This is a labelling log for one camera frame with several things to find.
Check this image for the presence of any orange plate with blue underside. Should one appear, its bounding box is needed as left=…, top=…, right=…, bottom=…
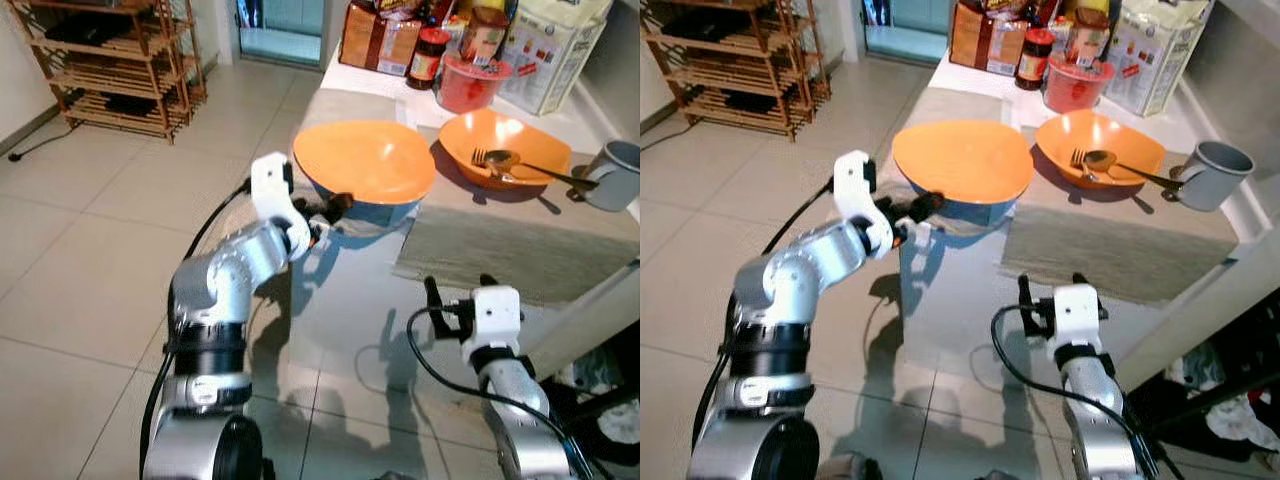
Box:
left=292, top=120, right=439, bottom=228
left=891, top=119, right=1035, bottom=227

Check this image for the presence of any grey woven place mat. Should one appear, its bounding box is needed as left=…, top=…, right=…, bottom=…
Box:
left=393, top=203, right=641, bottom=308
left=998, top=203, right=1243, bottom=308

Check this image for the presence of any beige place mat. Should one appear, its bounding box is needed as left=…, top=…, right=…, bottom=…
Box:
left=903, top=86, right=1023, bottom=128
left=298, top=87, right=413, bottom=129

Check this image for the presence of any steel fork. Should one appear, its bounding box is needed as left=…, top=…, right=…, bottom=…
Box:
left=1069, top=148, right=1113, bottom=183
left=471, top=148, right=523, bottom=184

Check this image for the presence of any steel spoon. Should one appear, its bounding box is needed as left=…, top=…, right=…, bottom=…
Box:
left=484, top=149, right=601, bottom=192
left=1082, top=149, right=1187, bottom=192

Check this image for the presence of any orange bowl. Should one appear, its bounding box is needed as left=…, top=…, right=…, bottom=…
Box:
left=1035, top=109, right=1167, bottom=191
left=438, top=108, right=574, bottom=193

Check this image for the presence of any dark clutter under counter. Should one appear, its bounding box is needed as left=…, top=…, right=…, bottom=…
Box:
left=540, top=320, right=641, bottom=473
left=1125, top=320, right=1280, bottom=476

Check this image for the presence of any grey plastic cup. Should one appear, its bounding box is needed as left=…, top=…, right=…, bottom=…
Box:
left=1173, top=140, right=1255, bottom=214
left=578, top=140, right=641, bottom=214

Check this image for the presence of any brown cardboard food box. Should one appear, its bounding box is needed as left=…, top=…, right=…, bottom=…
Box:
left=339, top=0, right=424, bottom=77
left=947, top=0, right=1027, bottom=77

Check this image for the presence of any red-lidded sauce jar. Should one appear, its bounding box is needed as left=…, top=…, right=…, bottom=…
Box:
left=406, top=27, right=452, bottom=92
left=1014, top=28, right=1057, bottom=92

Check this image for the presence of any red plastic tub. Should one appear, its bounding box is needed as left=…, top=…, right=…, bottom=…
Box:
left=1042, top=54, right=1117, bottom=115
left=436, top=52, right=514, bottom=115

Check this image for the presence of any wooden slatted shelf rack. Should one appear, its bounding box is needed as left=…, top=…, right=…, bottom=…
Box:
left=4, top=0, right=208, bottom=143
left=644, top=0, right=833, bottom=143

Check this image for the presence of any brown snack packet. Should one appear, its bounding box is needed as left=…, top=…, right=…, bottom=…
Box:
left=1063, top=3, right=1113, bottom=63
left=458, top=3, right=512, bottom=67

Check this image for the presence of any white printed food bag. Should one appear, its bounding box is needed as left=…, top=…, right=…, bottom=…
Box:
left=1103, top=0, right=1213, bottom=117
left=498, top=0, right=613, bottom=117

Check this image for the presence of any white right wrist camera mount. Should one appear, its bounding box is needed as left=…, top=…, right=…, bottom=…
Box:
left=1046, top=283, right=1104, bottom=367
left=460, top=285, right=522, bottom=369

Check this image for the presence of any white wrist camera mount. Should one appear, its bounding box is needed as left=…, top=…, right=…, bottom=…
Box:
left=1046, top=283, right=1104, bottom=367
left=249, top=152, right=314, bottom=263
left=832, top=150, right=897, bottom=257
left=460, top=285, right=522, bottom=369

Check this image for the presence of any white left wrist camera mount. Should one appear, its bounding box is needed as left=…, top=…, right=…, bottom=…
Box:
left=249, top=152, right=314, bottom=263
left=832, top=150, right=897, bottom=257

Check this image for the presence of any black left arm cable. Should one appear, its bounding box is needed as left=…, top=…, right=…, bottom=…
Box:
left=138, top=180, right=252, bottom=476
left=690, top=178, right=836, bottom=471

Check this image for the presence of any black floor power cord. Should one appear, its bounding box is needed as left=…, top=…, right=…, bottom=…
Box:
left=640, top=118, right=693, bottom=153
left=6, top=88, right=89, bottom=163

